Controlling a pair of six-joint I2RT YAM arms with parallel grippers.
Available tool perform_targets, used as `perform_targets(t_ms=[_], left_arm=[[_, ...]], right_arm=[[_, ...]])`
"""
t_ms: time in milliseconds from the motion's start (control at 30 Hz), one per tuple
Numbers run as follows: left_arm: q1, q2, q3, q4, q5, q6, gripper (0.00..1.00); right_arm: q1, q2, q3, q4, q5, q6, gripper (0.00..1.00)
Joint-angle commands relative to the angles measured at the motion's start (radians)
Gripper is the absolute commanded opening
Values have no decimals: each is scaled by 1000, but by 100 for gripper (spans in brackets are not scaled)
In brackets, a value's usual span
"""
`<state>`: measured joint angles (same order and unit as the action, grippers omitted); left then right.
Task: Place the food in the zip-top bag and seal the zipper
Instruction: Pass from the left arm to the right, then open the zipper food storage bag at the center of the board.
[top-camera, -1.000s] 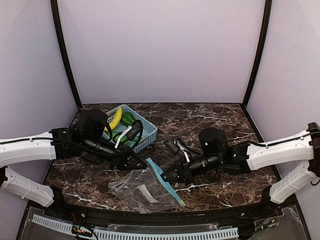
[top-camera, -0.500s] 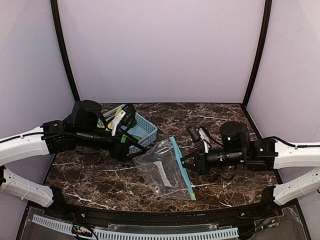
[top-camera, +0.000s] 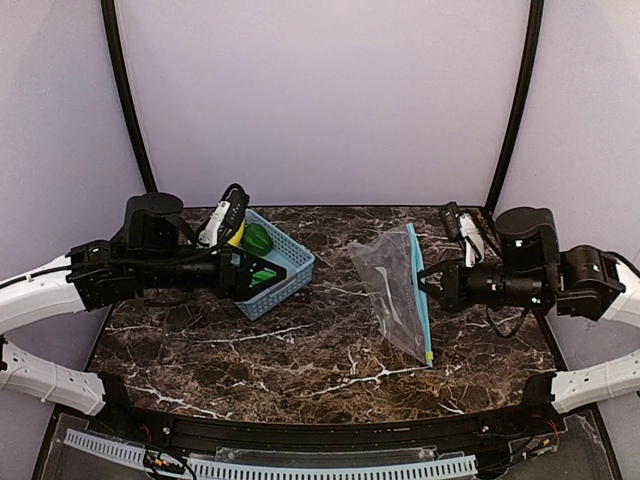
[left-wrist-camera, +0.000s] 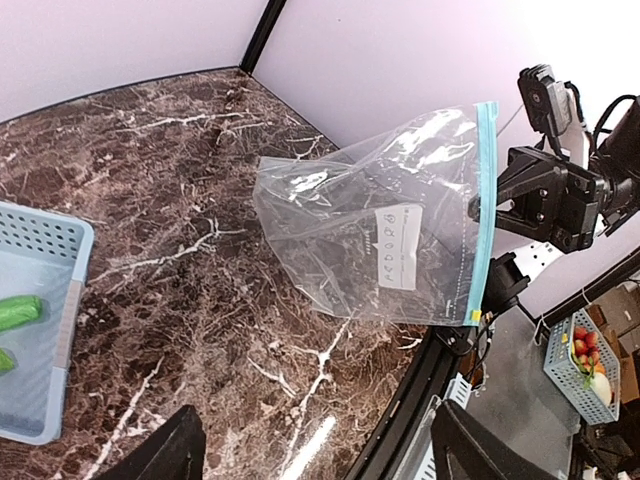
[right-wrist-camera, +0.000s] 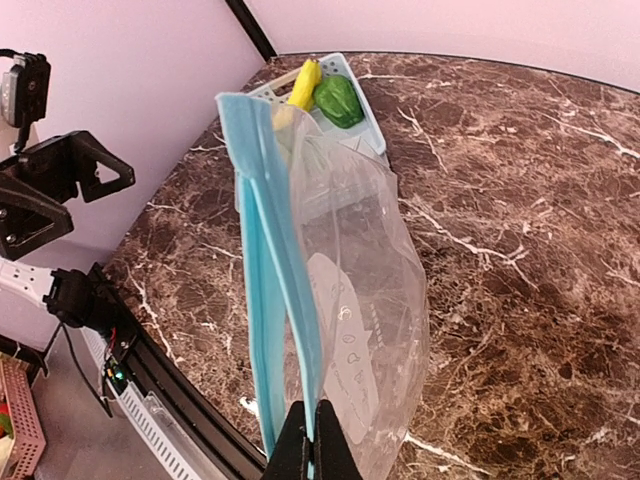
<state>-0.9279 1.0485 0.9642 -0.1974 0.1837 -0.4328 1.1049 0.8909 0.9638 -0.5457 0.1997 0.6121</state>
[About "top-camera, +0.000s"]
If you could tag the yellow toy banana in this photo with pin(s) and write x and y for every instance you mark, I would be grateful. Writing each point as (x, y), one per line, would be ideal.
(236, 239)

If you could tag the black front frame rail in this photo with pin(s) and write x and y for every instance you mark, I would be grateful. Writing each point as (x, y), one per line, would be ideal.
(486, 433)

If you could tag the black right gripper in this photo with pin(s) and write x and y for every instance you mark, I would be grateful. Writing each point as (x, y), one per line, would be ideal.
(449, 285)

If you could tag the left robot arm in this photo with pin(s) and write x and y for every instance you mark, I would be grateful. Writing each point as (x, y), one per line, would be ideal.
(154, 249)

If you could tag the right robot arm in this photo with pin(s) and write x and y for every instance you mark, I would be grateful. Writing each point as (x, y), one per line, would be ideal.
(535, 275)

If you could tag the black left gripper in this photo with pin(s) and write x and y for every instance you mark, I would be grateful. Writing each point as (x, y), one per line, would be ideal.
(228, 275)

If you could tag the green toy bell pepper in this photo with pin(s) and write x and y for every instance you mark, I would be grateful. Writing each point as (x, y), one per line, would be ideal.
(256, 240)

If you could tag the left black corner post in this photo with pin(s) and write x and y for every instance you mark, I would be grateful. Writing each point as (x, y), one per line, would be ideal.
(125, 94)

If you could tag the clear zip top bag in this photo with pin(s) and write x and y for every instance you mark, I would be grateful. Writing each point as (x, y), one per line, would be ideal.
(388, 267)

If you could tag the right black corner post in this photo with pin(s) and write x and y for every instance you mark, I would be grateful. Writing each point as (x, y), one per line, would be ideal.
(520, 96)

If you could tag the black corner post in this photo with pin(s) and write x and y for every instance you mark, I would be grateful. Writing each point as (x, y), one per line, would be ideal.
(125, 94)
(520, 96)

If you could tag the white slotted cable duct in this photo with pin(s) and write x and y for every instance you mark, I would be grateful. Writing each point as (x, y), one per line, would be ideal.
(253, 464)

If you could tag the long green toy cucumber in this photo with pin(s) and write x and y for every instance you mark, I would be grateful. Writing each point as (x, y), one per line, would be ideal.
(263, 278)

